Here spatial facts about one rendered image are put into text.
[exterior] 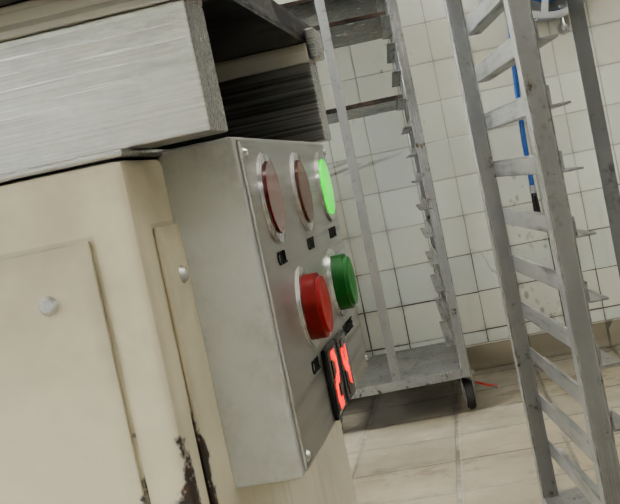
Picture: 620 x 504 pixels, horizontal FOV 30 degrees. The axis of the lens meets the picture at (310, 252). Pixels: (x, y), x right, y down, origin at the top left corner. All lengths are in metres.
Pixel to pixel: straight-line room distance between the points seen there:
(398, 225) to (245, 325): 4.00
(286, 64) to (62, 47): 0.29
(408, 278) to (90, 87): 4.06
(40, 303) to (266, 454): 0.11
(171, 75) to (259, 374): 0.12
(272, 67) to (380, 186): 3.75
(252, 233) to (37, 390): 0.10
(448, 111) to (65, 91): 4.03
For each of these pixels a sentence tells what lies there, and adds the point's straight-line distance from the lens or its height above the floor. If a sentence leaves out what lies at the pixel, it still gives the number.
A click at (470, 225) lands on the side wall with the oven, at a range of 4.44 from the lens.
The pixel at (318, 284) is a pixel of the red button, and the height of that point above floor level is 0.77.
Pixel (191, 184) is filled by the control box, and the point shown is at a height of 0.82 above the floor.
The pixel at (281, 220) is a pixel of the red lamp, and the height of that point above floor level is 0.80.
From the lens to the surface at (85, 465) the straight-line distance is 0.43.
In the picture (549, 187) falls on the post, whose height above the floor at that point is 0.75.
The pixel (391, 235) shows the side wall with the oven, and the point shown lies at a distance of 4.45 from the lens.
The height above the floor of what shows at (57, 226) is 0.82.
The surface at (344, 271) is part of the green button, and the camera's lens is 0.61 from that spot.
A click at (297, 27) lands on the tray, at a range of 0.69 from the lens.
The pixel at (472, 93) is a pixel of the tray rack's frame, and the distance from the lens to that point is 2.18.
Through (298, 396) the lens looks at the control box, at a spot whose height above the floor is 0.73.
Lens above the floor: 0.81
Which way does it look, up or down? 3 degrees down
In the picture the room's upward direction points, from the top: 12 degrees counter-clockwise
